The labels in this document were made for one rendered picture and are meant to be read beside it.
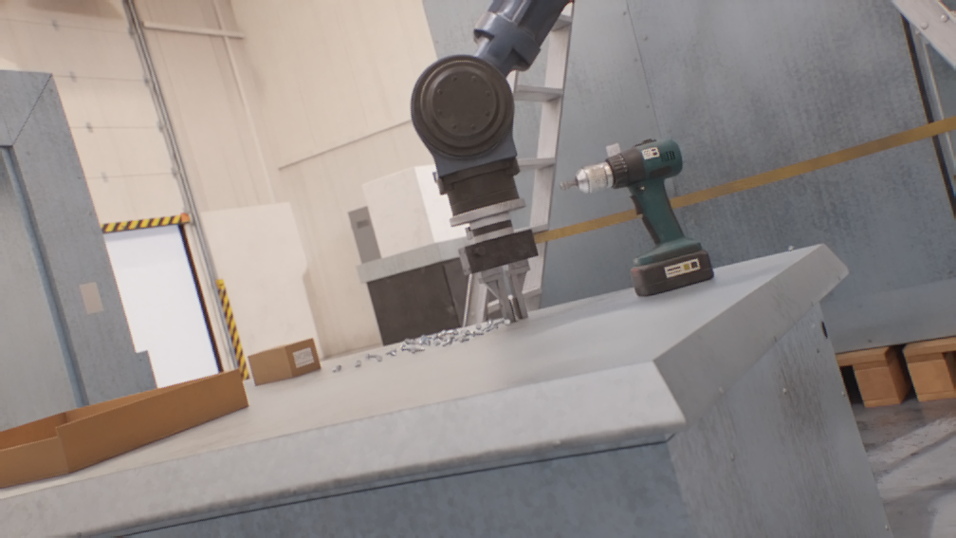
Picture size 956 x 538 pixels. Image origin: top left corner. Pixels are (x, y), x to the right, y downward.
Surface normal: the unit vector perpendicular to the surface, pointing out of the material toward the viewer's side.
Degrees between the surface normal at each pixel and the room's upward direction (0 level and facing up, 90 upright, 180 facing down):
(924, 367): 90
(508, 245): 90
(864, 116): 90
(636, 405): 67
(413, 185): 90
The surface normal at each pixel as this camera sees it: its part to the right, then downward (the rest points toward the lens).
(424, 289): -0.50, 0.14
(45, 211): 0.83, -0.22
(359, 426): -0.51, -0.26
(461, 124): 0.06, -0.02
